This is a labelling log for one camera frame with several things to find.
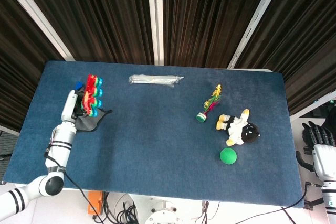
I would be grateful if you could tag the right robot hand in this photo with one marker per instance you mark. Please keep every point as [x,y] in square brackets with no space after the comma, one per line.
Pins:
[325,161]

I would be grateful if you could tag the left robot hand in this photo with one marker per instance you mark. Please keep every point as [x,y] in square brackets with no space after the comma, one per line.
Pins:
[68,108]

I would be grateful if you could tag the red green hand clapper toy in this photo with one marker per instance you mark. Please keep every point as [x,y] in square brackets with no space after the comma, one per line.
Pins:
[92,95]

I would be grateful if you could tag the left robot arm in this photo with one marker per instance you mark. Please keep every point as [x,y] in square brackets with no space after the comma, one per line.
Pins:
[60,145]

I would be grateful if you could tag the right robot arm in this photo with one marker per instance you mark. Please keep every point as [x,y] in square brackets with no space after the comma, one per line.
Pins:
[329,197]

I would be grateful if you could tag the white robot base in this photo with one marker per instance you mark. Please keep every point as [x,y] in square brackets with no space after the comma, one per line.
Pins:
[162,212]

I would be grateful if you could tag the grey cloth with black edge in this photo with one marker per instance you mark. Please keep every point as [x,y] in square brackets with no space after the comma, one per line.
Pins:
[92,123]

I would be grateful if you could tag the bundle of clear wrapped straws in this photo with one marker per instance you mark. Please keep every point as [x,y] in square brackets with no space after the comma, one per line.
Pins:
[155,79]

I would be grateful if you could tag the black white plush toy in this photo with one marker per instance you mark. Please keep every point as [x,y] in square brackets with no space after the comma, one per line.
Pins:
[237,127]

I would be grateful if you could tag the green ball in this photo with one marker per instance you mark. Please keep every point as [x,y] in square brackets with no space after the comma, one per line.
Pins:
[228,156]

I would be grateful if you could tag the orange box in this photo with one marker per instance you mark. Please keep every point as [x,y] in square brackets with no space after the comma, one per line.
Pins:
[95,203]

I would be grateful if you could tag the dark brown curtain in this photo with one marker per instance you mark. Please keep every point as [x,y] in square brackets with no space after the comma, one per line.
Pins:
[105,11]

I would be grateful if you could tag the blue table cloth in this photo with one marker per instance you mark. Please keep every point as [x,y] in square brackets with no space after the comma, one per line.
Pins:
[157,166]

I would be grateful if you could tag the colourful feather shuttlecock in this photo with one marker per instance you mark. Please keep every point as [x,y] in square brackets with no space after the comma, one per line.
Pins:
[201,117]

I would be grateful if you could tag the white frame post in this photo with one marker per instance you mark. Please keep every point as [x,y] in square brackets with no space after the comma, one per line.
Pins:
[256,22]
[156,24]
[34,11]
[315,107]

